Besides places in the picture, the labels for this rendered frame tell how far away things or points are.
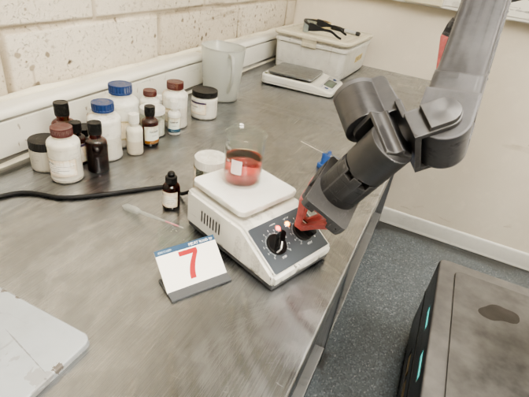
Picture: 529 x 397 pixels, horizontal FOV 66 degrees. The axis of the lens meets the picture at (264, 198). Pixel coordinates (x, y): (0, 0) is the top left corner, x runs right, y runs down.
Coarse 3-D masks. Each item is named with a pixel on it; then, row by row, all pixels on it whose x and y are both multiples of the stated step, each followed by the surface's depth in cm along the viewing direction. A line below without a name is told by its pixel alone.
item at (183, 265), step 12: (180, 252) 56; (192, 252) 57; (204, 252) 58; (216, 252) 59; (168, 264) 55; (180, 264) 56; (192, 264) 57; (204, 264) 57; (216, 264) 58; (168, 276) 55; (180, 276) 55; (192, 276) 56
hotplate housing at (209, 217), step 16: (192, 192) 64; (192, 208) 65; (208, 208) 61; (224, 208) 61; (272, 208) 62; (288, 208) 63; (192, 224) 67; (208, 224) 63; (224, 224) 60; (240, 224) 58; (256, 224) 58; (224, 240) 61; (240, 240) 58; (240, 256) 59; (256, 256) 56; (320, 256) 62; (256, 272) 57; (272, 272) 56; (288, 272) 57; (272, 288) 57
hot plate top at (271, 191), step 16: (208, 176) 64; (272, 176) 67; (208, 192) 61; (224, 192) 61; (240, 192) 61; (256, 192) 62; (272, 192) 63; (288, 192) 63; (240, 208) 58; (256, 208) 58
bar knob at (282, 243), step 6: (276, 234) 59; (282, 234) 57; (270, 240) 58; (276, 240) 58; (282, 240) 57; (270, 246) 57; (276, 246) 57; (282, 246) 56; (276, 252) 57; (282, 252) 58
